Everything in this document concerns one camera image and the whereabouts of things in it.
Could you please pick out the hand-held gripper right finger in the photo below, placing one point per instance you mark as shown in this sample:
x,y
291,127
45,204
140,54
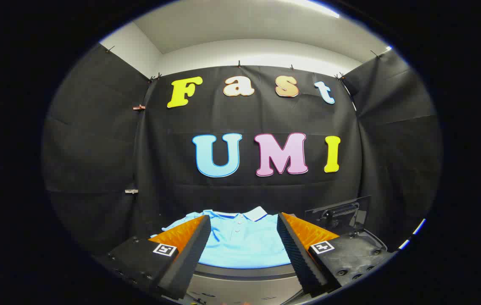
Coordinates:
x,y
297,258

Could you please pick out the black backdrop cloth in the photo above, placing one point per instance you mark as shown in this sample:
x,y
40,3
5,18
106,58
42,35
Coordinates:
x,y
172,127

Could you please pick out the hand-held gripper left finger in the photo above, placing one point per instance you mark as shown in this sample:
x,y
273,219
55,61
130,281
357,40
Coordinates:
x,y
189,262

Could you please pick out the wooden clip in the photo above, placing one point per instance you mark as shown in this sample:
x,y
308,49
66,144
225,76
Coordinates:
x,y
139,107

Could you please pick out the light blue polo shirt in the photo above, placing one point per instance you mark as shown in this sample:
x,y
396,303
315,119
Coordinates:
x,y
244,241

